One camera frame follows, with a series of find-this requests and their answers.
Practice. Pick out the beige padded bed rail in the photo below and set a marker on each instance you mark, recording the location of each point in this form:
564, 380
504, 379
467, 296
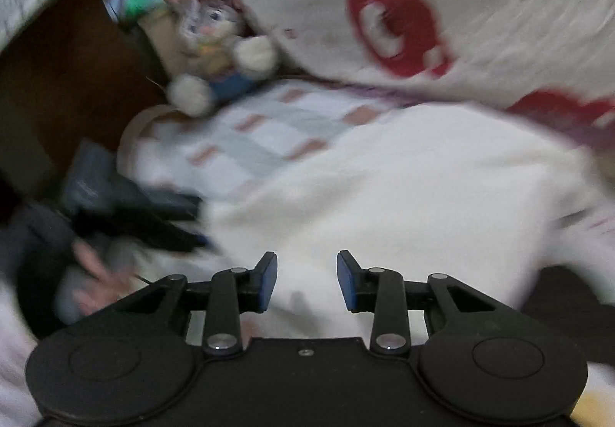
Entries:
163, 38

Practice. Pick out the person's left forearm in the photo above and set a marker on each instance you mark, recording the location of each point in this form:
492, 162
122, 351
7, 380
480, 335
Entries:
38, 235

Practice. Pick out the person's left hand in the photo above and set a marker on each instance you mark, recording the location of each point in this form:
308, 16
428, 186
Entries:
96, 283

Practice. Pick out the cream white sweater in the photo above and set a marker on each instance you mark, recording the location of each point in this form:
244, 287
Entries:
408, 196

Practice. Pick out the plush rabbit toy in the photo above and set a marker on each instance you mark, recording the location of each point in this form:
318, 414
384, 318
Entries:
206, 23

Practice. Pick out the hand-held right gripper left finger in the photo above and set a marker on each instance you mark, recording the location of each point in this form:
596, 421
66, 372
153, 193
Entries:
264, 283

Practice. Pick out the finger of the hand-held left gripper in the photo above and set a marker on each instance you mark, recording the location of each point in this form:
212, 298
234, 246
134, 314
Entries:
158, 232
173, 206

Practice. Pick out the checkered play mat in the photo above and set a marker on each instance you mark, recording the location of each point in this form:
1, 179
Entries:
269, 138

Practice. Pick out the brown wooden cabinet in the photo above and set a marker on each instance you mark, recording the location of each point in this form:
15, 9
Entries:
72, 71

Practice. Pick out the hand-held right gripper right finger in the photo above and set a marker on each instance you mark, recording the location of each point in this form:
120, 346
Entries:
348, 283

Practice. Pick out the pale cloth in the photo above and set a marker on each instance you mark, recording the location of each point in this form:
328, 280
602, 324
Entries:
17, 359

